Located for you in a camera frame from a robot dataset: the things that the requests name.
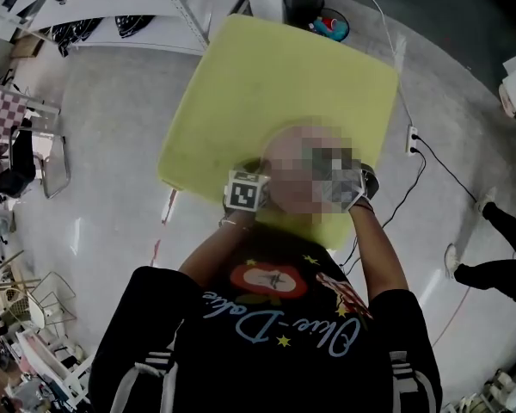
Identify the black helmet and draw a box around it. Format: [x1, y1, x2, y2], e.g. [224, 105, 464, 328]
[75, 16, 105, 42]
[51, 19, 81, 58]
[114, 14, 157, 39]

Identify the table with red checkered cloth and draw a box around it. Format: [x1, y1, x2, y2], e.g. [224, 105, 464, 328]
[0, 83, 29, 154]

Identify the person's left forearm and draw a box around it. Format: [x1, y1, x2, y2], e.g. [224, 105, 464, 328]
[178, 208, 259, 287]

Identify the short black cable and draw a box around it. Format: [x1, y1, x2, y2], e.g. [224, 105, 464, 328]
[339, 147, 428, 273]

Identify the black bin with rubbish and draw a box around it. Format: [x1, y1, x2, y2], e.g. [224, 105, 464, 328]
[311, 8, 351, 43]

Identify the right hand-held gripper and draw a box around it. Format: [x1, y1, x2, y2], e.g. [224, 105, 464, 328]
[326, 161, 379, 213]

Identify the person's black printed shirt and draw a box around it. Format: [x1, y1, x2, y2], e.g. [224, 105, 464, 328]
[88, 225, 444, 413]

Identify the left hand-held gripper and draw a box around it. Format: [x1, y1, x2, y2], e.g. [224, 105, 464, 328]
[224, 161, 271, 213]

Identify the pink large plate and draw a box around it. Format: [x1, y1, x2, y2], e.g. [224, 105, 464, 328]
[264, 125, 359, 215]

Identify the table with yellow-green tablecloth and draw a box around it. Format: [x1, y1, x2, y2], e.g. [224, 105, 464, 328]
[157, 14, 400, 251]

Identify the white wire chair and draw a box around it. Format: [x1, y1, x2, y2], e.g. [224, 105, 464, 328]
[25, 271, 78, 331]

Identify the long black cable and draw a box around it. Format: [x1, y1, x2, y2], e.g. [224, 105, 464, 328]
[415, 135, 478, 204]

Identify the thin gold bracelet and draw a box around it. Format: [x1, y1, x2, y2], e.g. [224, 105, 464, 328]
[218, 215, 251, 231]

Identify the white cable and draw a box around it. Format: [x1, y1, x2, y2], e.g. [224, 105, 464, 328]
[350, 0, 415, 127]

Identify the person's right forearm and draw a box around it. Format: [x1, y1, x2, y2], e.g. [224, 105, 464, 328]
[347, 204, 409, 303]

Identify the black metal-frame chair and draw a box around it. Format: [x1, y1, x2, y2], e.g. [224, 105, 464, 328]
[0, 118, 72, 200]

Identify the white power strip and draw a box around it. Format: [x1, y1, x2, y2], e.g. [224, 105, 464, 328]
[406, 125, 420, 157]

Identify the black mesh waste bin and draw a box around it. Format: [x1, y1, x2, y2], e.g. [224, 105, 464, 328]
[282, 0, 326, 29]

